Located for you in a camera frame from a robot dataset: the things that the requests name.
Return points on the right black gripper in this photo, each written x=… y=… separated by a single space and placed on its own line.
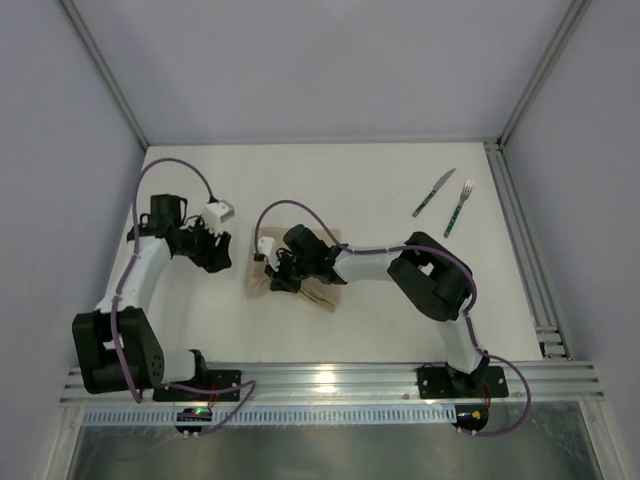
x=286 y=270

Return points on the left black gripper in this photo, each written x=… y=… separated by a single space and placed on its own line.
x=209 y=245

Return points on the beige cloth napkin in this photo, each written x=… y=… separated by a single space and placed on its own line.
x=312 y=291

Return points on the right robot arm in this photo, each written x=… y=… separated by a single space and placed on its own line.
x=438 y=284

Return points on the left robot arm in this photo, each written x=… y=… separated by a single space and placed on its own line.
x=116 y=345

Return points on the left controller board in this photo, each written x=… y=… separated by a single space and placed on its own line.
x=191 y=421

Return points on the controller board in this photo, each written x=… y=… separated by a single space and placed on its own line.
x=470 y=418
x=191 y=421

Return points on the right controller board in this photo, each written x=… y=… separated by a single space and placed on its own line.
x=470 y=418

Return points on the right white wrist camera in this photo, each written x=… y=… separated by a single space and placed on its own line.
x=266 y=251

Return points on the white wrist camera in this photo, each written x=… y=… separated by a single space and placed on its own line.
x=215 y=214
x=266 y=251

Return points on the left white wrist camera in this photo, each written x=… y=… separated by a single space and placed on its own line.
x=215 y=214

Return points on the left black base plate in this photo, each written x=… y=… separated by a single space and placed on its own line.
x=217 y=379

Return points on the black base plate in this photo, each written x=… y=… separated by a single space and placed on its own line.
x=444 y=382
x=217 y=379

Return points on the knife with green handle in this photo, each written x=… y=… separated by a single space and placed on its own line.
x=434 y=190

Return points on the slotted cable duct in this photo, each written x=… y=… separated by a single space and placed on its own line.
x=285 y=416

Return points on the fork with green handle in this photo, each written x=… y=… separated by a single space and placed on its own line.
x=463 y=197

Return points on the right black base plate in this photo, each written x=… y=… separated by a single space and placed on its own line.
x=444 y=382

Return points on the left aluminium frame post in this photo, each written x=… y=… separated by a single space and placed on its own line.
x=88 y=43

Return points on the aluminium frame post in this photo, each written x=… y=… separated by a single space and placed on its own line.
x=88 y=43
x=562 y=34

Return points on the right aluminium side rail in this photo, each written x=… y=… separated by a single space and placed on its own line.
x=543 y=307

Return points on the front aluminium rail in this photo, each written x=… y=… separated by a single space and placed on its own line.
x=368 y=383

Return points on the right aluminium frame post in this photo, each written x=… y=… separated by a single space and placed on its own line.
x=562 y=34

